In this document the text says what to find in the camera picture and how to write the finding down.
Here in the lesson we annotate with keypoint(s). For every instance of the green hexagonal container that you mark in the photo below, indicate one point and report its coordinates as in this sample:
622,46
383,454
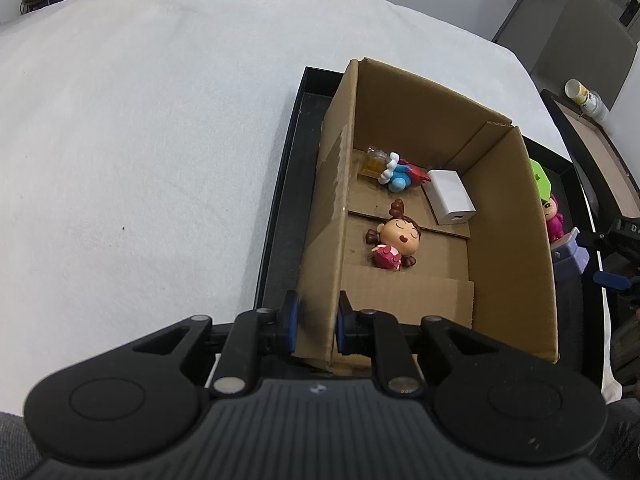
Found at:
540,180

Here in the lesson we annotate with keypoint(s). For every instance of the brown cardboard box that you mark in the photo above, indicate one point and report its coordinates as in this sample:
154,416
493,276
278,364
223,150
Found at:
500,260

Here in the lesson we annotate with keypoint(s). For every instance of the pink figurine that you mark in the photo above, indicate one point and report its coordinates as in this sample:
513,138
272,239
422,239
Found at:
554,225

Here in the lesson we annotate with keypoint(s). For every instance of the person's left leg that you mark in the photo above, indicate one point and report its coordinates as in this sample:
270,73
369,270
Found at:
15,450

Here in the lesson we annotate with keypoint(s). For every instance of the person's leg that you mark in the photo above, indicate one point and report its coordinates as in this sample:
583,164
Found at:
15,450
622,440

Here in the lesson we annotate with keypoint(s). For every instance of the red and blue figurine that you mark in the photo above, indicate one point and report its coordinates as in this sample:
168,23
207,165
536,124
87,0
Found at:
400,180

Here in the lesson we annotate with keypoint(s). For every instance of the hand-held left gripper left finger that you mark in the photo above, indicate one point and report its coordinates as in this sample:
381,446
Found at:
289,322

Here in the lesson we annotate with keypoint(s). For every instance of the grey chair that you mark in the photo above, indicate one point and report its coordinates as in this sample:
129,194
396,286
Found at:
575,45

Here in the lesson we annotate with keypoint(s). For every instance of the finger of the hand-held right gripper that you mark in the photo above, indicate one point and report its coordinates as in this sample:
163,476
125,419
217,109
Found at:
620,240
617,281

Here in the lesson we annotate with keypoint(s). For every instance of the person's right leg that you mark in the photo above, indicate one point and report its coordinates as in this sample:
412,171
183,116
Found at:
622,440

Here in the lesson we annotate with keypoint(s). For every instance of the white charger plug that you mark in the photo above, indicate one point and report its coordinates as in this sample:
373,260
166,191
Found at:
450,195

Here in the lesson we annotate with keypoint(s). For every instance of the brown-haired doll figurine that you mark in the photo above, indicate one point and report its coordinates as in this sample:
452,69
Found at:
400,235

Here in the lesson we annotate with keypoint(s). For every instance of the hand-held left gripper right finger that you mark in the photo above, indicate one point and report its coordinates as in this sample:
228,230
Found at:
341,322

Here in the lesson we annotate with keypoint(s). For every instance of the black tray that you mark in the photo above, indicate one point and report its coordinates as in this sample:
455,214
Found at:
285,210

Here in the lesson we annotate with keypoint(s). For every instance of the small lavender box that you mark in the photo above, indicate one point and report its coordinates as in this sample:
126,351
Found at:
570,260

